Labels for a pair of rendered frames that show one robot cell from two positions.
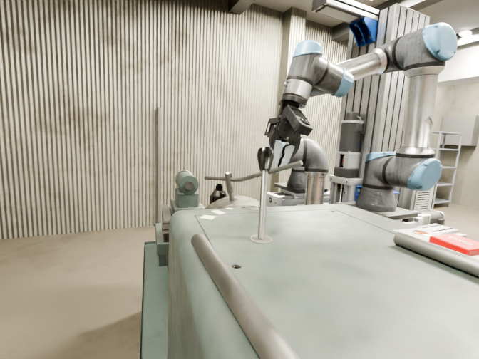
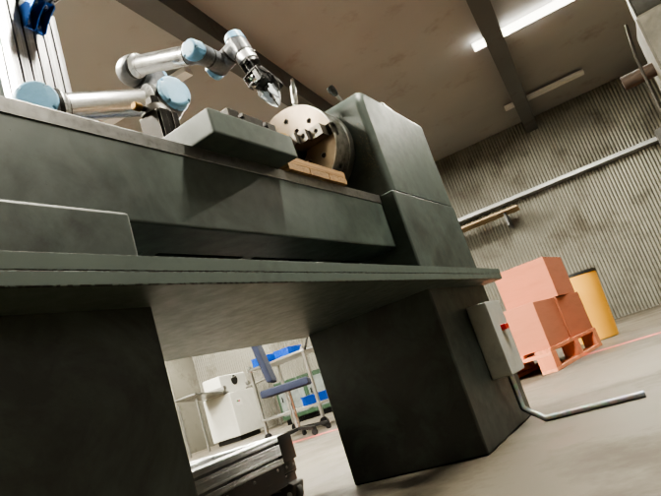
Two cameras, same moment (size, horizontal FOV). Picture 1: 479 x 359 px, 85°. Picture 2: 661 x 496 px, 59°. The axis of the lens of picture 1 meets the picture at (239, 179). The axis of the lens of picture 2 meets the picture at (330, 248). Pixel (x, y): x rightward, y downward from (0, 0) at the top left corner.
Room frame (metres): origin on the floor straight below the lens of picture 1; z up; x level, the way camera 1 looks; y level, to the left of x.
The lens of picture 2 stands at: (2.03, 1.35, 0.32)
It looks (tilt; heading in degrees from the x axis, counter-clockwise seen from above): 13 degrees up; 228
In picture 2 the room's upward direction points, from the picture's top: 18 degrees counter-clockwise
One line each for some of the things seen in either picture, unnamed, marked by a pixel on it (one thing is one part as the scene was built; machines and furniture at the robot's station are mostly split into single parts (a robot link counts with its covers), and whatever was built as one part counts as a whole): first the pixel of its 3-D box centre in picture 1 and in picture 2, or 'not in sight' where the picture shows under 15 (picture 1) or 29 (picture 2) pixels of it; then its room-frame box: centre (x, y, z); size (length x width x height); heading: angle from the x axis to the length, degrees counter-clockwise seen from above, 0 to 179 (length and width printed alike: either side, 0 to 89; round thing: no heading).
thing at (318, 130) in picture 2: not in sight; (312, 136); (0.81, 0.10, 1.09); 0.12 x 0.11 x 0.05; 109
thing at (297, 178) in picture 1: (300, 177); not in sight; (1.51, -0.36, 1.21); 0.15 x 0.15 x 0.10
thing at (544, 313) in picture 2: not in sight; (509, 323); (-1.85, -1.26, 0.38); 1.35 x 1.05 x 0.76; 25
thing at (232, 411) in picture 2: not in sight; (232, 407); (-3.25, -8.19, 0.56); 2.40 x 0.60 x 1.13; 26
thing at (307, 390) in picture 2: not in sight; (344, 383); (-4.49, -6.51, 0.35); 1.77 x 1.62 x 0.70; 116
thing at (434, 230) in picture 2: not in sight; (409, 331); (0.40, -0.16, 0.43); 0.60 x 0.48 x 0.86; 19
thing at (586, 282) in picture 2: not in sight; (585, 306); (-3.32, -1.40, 0.32); 0.42 x 0.40 x 0.63; 114
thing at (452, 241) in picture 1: (458, 246); not in sight; (0.42, -0.37, 1.26); 0.06 x 0.06 x 0.02; 19
